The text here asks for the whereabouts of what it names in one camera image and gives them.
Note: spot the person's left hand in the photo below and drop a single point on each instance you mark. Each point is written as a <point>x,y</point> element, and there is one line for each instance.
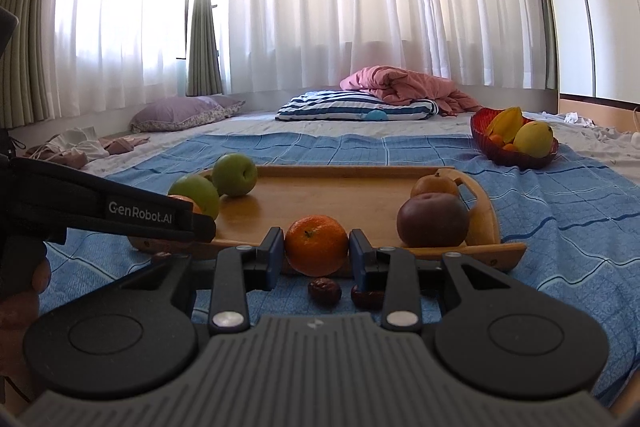
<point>20,314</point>

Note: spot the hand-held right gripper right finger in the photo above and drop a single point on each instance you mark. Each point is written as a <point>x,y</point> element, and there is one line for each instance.
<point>357,259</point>

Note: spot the white wardrobe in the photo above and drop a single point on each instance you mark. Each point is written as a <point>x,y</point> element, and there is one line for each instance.
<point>600,7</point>

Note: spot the kumquat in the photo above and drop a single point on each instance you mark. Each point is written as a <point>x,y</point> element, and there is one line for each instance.
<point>510,148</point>
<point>496,140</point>

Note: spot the blue checkered sheet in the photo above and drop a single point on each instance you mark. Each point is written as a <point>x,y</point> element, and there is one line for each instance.
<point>350,149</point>

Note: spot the wooden tray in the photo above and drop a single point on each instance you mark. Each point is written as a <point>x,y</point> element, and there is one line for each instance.
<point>340,202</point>

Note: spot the yellow starfruit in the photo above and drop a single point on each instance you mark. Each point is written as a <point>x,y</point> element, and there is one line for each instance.
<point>506,124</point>

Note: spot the green apple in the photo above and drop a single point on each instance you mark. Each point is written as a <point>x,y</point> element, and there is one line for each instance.
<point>197,194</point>
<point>235,174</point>

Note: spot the white crumpled clothes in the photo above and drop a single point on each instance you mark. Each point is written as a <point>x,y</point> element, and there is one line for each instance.
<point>580,119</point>

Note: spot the grey bed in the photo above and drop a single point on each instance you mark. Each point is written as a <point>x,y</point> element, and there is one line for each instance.
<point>250,123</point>

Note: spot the small orange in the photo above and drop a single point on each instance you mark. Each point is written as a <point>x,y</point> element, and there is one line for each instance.
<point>186,202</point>
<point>316,244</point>

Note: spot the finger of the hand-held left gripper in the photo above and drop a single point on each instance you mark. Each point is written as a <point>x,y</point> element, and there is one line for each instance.
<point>205,227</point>

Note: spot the brown pear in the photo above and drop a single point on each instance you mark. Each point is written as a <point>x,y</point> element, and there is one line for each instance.
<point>435,185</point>

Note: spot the pile of pink white clothes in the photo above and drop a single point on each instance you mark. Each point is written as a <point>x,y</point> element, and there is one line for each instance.
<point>85,149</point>

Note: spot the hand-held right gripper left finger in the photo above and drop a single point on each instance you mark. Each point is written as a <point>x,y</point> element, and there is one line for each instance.
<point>276,257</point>

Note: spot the dark red apple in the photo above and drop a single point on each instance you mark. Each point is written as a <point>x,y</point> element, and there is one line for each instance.
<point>432,221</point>

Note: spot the blue white striped pillow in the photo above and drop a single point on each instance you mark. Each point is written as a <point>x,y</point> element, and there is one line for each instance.
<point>350,107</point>

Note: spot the red glass bowl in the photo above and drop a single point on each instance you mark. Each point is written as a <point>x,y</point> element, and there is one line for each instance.
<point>505,159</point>

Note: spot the pink quilt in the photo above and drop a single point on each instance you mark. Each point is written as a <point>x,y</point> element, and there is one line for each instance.
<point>400,84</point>

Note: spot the yellow mango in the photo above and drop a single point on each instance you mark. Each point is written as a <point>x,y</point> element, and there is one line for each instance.
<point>535,139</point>

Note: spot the purple pillow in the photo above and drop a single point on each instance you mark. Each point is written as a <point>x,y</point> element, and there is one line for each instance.
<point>231,104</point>
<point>175,114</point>

